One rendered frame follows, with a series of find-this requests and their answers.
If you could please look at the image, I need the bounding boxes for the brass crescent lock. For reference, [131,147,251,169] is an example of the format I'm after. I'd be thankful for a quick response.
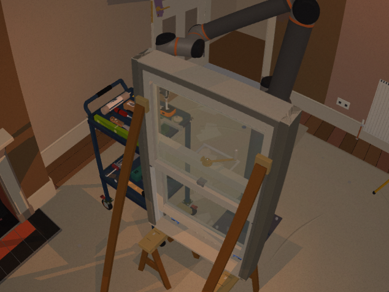
[200,156,237,168]

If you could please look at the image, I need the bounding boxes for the pale upper window sash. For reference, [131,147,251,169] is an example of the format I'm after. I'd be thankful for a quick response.
[148,79,275,191]

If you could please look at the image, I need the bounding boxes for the pale window sash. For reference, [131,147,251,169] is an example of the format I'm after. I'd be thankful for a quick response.
[148,79,275,191]
[150,159,260,253]

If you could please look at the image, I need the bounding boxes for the pale lower window sash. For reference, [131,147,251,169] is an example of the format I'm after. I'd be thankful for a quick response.
[150,159,260,253]

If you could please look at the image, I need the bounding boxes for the orange spirit level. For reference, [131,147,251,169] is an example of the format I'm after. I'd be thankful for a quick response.
[127,180,145,196]

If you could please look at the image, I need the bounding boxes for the brown wooden prop beam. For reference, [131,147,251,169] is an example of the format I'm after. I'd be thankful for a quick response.
[100,95,150,292]
[202,153,273,292]

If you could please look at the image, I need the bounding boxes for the green spirit level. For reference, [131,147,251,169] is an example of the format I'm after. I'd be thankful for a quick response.
[93,114,139,147]

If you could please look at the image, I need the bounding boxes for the white sealant cartridge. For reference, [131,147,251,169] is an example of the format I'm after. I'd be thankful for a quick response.
[100,91,131,116]

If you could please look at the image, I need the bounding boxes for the blue tool cart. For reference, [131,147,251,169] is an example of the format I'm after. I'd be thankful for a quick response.
[83,79,153,211]

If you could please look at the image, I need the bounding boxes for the wooden sawhorse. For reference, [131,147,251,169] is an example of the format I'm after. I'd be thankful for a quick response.
[137,228,173,290]
[212,266,261,292]

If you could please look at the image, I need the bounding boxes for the dark grey floor plate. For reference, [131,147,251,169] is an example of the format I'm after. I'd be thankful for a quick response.
[269,214,283,234]

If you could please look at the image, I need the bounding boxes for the beige drop cloth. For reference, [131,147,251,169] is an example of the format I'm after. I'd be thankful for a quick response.
[0,123,389,292]

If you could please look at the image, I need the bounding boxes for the white radiator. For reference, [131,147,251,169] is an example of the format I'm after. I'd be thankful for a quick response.
[363,79,389,144]

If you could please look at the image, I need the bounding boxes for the white fireplace with tiled hearth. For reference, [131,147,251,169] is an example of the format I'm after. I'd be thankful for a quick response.
[0,127,63,282]

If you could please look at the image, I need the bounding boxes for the red-handled screwdriver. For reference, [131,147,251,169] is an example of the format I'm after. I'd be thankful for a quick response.
[114,107,134,120]

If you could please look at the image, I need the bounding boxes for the grey double-hung window frame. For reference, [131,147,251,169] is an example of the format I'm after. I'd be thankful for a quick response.
[131,49,302,281]

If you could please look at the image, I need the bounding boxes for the purple plate with brass handle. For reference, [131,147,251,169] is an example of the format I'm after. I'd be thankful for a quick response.
[153,0,171,18]

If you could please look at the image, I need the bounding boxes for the yellow tool handle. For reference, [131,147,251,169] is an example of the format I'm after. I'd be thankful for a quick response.
[372,179,389,196]

